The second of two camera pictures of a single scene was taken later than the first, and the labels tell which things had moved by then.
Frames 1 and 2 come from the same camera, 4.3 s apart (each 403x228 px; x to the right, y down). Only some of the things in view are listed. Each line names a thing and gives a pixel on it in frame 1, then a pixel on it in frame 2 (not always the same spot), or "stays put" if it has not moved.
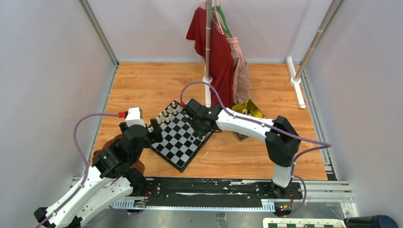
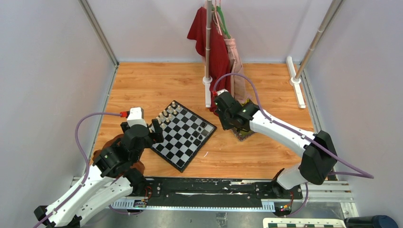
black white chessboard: [181, 141] stays put
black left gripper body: [149, 141] stays put
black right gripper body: [201, 129] -> [225, 119]
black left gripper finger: [157, 130] stays put
